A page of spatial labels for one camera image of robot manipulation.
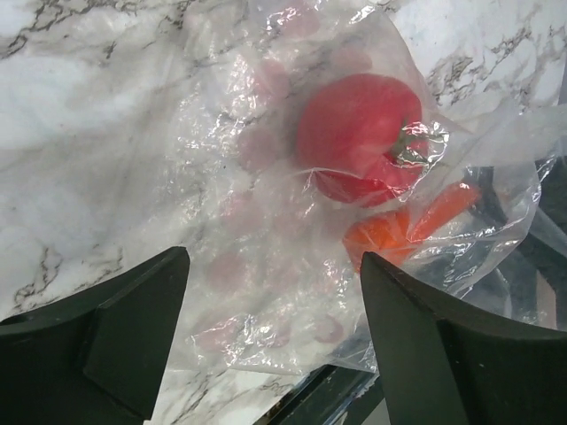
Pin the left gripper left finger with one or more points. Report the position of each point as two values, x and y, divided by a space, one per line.
98 356

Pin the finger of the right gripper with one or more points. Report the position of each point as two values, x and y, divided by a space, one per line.
488 205

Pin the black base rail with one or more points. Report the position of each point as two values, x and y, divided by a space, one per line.
329 395

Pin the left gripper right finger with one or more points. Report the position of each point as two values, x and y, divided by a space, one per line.
444 361

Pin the clear zip top bag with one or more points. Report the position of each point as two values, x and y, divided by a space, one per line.
271 286

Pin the red fake tomato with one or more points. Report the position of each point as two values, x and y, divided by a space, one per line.
354 134

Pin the orange fake carrot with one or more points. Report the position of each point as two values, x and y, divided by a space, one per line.
392 236

